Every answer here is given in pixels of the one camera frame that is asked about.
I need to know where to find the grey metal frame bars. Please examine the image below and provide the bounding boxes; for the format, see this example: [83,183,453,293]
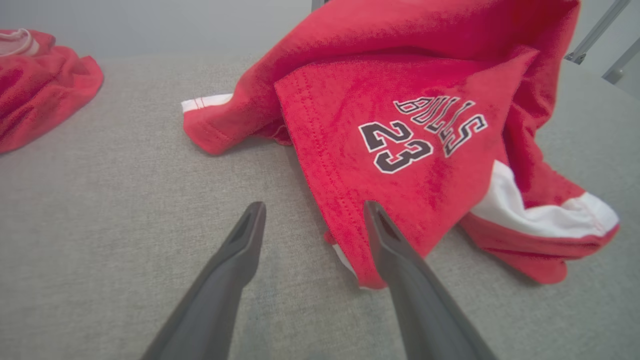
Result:
[565,0,632,65]

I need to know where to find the red shorts with white stripes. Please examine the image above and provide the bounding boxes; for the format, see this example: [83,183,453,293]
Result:
[181,0,621,291]

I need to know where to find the grey slim metal post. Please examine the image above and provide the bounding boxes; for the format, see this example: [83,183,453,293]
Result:
[601,37,640,85]

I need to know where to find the red Bulls 23 jersey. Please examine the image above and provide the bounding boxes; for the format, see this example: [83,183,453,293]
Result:
[0,28,105,155]

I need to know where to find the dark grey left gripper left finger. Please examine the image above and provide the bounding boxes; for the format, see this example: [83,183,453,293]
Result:
[141,201,267,360]

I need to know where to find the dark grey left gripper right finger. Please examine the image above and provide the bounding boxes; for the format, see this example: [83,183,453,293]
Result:
[363,200,498,360]

